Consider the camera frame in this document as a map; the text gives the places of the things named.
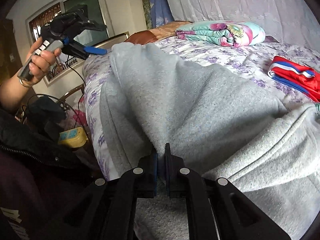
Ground red blue folded garment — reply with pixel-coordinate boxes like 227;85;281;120
268;56;319;102

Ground wooden chair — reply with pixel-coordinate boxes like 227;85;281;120
60;84;85;105

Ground black cable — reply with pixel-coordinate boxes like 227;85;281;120
23;55;91;140

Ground lilac wall curtain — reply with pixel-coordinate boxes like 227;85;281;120
167;0;319;50

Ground gold framed picture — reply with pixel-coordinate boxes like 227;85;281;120
44;31;130;87

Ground yellow power strip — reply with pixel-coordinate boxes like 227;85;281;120
57;127;88;148

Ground teal pink folded blanket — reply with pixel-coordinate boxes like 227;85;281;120
176;21;266;48

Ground purple floral bed sheet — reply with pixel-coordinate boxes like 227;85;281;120
82;37;319;180

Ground person's left forearm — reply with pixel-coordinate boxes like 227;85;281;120
1;76;33;112

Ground grey sweatpants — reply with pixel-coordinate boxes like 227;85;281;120
100;42;319;239

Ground person's left hand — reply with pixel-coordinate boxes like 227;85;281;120
19;37;61;87

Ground brown orange pillow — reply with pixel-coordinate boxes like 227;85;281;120
125;21;190;45

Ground window with green glass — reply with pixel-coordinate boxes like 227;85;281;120
27;0;114;47

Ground blue hanging cloth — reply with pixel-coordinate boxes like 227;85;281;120
150;0;174;28

